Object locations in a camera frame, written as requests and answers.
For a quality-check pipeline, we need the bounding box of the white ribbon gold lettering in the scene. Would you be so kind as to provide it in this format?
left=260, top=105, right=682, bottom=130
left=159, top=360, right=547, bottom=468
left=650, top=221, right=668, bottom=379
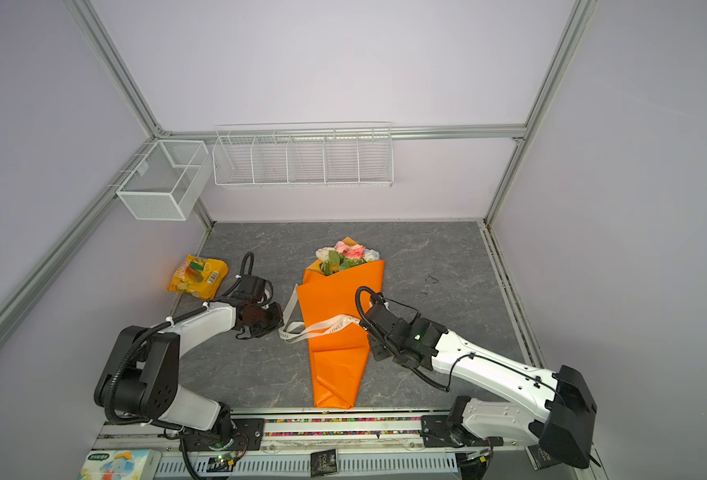
left=278, top=285, right=359, bottom=344

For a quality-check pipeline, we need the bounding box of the orange wrapping paper sheet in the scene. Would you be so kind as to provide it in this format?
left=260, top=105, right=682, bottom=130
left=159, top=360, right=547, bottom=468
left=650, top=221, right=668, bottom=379
left=297, top=237, right=385, bottom=410

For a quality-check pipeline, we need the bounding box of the cream fake rose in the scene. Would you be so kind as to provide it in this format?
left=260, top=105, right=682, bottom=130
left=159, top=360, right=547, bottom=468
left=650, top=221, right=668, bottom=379
left=316, top=247, right=336, bottom=276

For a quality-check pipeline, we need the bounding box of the white fake rose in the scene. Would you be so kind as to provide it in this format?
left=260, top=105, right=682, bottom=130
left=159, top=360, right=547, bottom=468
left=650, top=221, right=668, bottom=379
left=363, top=249, right=381, bottom=262

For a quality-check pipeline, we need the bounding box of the dark pink fake rose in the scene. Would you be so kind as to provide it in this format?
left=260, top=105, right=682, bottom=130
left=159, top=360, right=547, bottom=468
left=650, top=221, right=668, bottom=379
left=345, top=244, right=365, bottom=260

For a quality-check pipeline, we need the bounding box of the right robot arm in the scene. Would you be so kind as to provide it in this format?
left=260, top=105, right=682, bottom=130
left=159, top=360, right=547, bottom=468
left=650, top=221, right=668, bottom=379
left=359, top=303, right=597, bottom=469

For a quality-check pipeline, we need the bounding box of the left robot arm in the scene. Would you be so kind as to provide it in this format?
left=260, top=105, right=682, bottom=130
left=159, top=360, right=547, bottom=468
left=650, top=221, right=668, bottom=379
left=94, top=301, right=283, bottom=445

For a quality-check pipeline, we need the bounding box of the yellow snack bag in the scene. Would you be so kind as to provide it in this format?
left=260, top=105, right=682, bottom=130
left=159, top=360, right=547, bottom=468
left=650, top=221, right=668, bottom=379
left=168, top=255, right=229, bottom=300

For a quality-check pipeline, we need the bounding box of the black box centre front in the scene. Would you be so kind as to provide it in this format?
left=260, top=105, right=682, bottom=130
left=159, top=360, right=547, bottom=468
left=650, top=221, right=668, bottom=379
left=310, top=449, right=340, bottom=478

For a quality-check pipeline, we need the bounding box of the black box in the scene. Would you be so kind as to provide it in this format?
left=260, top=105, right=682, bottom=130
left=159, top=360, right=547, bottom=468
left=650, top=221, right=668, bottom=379
left=525, top=445, right=561, bottom=471
left=310, top=449, right=340, bottom=478

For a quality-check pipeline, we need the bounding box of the white mesh box basket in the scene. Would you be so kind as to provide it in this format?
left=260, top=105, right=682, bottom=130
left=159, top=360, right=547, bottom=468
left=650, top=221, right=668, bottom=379
left=117, top=140, right=214, bottom=221

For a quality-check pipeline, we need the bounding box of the black box right front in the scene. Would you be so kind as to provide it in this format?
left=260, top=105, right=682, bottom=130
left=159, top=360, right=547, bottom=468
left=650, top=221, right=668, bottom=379
left=525, top=445, right=561, bottom=471

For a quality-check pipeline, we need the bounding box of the tissue pack with elephant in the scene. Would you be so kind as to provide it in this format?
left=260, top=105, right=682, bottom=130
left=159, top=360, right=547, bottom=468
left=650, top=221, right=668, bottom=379
left=78, top=449, right=162, bottom=480

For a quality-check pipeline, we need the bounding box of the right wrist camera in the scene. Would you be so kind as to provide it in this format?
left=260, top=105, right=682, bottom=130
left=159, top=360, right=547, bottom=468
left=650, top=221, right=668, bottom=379
left=365, top=303, right=399, bottom=332

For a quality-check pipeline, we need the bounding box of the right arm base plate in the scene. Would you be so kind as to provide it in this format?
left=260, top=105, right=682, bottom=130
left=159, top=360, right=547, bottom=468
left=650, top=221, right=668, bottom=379
left=421, top=415, right=493, bottom=448

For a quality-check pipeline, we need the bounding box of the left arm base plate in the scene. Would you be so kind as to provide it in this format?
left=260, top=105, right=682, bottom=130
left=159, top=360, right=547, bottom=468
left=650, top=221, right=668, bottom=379
left=182, top=416, right=266, bottom=452

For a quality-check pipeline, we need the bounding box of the white slotted cable duct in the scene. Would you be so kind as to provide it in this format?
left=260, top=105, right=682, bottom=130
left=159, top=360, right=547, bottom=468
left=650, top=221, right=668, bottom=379
left=190, top=452, right=459, bottom=479

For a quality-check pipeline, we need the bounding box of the aluminium front rail frame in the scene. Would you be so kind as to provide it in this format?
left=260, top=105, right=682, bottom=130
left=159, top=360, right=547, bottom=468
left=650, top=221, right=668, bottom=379
left=92, top=407, right=607, bottom=480

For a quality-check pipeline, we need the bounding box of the white wire wall shelf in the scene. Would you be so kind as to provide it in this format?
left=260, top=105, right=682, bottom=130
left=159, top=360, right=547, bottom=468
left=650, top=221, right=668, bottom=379
left=213, top=122, right=395, bottom=188

